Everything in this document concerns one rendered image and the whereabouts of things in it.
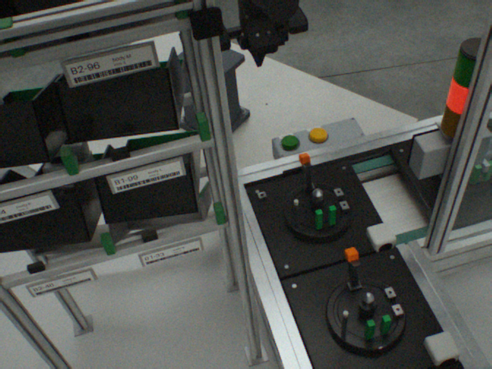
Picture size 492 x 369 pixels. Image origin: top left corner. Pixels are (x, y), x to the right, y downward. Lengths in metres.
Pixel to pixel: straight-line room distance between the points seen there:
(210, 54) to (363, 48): 2.67
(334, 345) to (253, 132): 0.68
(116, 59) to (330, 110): 1.07
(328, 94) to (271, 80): 0.17
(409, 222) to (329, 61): 1.95
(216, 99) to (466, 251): 0.75
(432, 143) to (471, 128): 0.08
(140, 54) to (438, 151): 0.57
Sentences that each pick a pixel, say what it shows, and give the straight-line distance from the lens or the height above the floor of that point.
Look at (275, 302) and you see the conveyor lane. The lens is 1.11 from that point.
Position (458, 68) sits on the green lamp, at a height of 1.39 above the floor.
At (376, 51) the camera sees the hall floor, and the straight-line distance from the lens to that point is 3.21.
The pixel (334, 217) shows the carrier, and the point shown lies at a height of 1.01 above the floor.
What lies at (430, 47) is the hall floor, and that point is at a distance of 3.28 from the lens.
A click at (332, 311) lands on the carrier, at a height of 0.99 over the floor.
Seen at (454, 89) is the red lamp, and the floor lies 1.35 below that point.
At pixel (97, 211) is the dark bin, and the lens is 0.86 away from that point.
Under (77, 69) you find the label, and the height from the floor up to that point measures 1.60.
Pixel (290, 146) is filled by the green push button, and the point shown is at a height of 0.97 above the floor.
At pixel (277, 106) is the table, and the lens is 1.59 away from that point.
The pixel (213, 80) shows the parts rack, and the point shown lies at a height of 1.55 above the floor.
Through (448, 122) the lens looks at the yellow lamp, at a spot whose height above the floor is 1.29.
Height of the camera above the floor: 1.93
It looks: 50 degrees down
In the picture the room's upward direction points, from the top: 7 degrees counter-clockwise
